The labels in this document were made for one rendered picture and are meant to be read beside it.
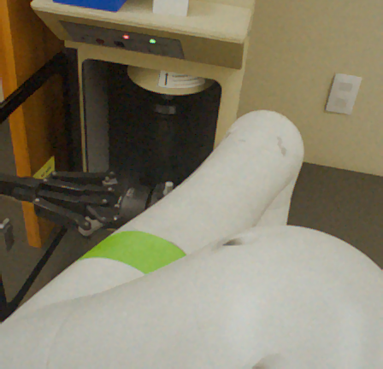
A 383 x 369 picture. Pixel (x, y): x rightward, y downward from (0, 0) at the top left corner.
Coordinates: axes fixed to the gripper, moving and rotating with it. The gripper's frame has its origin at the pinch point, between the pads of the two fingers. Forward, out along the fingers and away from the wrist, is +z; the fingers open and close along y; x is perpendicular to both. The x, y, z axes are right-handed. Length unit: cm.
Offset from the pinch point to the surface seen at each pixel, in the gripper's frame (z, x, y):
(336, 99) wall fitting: -54, 14, -68
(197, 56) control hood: -22.2, -15.2, -21.5
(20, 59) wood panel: 7.6, -10.2, -19.7
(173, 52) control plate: -18.2, -15.4, -21.2
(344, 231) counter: -60, 34, -40
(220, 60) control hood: -26.0, -15.4, -21.3
